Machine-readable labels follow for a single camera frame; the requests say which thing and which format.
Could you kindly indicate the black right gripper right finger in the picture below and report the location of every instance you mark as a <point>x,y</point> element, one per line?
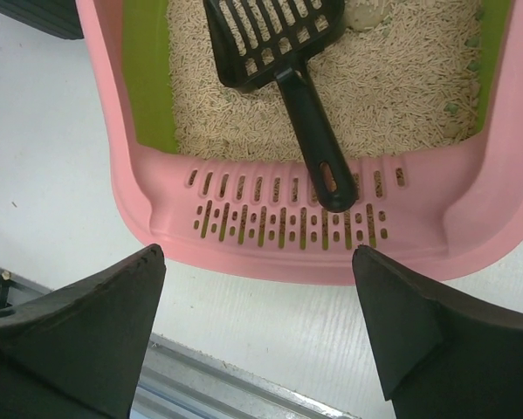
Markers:
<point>439,352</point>

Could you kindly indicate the black slotted litter scoop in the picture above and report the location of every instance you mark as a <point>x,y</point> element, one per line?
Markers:
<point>256,43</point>

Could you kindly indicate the black trash bin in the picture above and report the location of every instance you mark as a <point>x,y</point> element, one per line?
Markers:
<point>59,18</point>

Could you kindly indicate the beige cat litter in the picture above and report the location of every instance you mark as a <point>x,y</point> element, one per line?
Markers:
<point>409,83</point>

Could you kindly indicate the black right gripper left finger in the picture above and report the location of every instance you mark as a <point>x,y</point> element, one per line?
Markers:
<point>77,352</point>

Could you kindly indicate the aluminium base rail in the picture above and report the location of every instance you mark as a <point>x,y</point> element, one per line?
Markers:
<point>176,382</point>

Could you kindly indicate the pink green litter box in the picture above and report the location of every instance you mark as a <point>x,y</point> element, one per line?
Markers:
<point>445,212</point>

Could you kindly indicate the litter clump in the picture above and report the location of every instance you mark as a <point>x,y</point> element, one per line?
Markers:
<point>364,15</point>

